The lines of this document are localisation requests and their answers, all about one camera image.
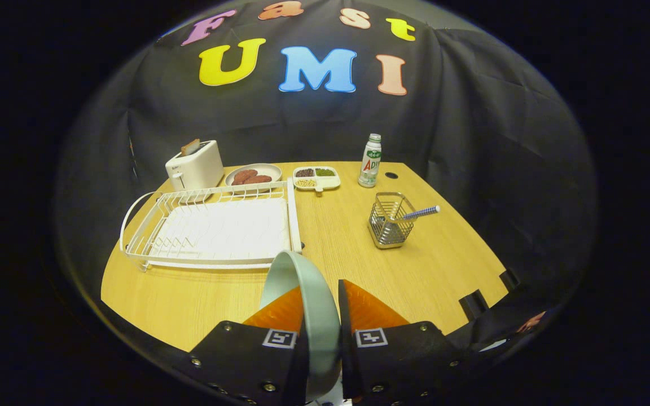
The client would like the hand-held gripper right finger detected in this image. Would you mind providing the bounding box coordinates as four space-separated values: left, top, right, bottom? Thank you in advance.
337 279 472 406

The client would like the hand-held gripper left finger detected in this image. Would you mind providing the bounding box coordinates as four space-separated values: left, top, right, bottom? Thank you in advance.
187 285 310 406

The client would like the light green plate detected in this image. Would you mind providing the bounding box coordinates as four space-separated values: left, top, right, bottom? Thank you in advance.
258 250 342 404

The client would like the metal wire basket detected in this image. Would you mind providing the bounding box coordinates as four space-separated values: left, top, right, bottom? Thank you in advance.
367 192 417 250

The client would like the white wire dish rack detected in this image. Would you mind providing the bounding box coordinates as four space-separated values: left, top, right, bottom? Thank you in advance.
119 179 303 272

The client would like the spoon with striped handle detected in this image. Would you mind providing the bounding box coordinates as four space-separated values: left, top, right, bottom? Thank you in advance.
396 205 441 222

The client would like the beige round plate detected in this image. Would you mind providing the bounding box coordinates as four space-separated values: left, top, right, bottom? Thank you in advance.
225 163 283 188

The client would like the black table clamp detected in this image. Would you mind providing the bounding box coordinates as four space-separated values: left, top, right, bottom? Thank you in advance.
459 289 489 321
499 268 522 292

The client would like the white divided bean tray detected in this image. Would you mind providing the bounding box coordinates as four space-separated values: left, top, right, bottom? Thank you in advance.
292 166 341 193

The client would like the white drink bottle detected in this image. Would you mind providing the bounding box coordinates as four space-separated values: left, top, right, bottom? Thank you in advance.
358 133 383 188

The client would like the white toaster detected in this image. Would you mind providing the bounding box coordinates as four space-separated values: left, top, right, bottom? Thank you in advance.
165 140 225 192

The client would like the black backdrop cloth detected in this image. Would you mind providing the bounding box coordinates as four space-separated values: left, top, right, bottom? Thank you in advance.
54 0 599 339

